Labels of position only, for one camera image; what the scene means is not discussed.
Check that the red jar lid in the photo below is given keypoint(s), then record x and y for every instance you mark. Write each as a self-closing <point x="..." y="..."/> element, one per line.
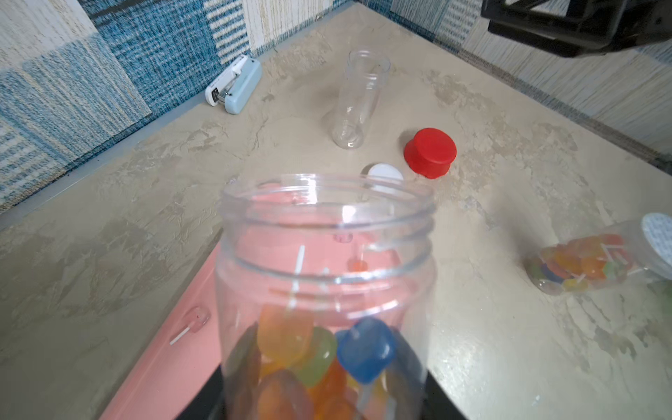
<point x="430" y="153"/>

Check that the grey stapler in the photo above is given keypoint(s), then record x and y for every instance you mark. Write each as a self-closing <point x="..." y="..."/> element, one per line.
<point x="233" y="87"/>

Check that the white jar lid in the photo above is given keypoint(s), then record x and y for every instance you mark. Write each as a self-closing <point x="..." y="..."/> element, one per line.
<point x="388" y="173"/>

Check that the patterned lid candy jar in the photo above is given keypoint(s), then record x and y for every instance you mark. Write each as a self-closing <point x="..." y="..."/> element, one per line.
<point x="637" y="251"/>

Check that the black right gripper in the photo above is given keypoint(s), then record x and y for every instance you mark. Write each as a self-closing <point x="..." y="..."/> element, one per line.
<point x="586" y="28"/>

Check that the clear candy jar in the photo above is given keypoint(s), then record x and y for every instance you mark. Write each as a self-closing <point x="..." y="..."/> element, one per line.
<point x="365" y="76"/>

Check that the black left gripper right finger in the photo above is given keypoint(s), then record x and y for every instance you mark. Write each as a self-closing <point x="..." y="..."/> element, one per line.
<point x="436" y="403"/>

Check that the pale pink lollipop candy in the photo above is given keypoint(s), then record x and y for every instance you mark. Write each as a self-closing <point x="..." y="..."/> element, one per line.
<point x="195" y="319"/>

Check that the pink plastic tray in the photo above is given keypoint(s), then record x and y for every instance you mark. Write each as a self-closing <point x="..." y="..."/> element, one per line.
<point x="167" y="378"/>

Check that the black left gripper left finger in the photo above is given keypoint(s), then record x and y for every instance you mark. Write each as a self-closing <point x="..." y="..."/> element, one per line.
<point x="209" y="403"/>

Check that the red lid candy jar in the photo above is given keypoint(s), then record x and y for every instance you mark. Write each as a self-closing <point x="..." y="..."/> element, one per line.
<point x="324" y="286"/>

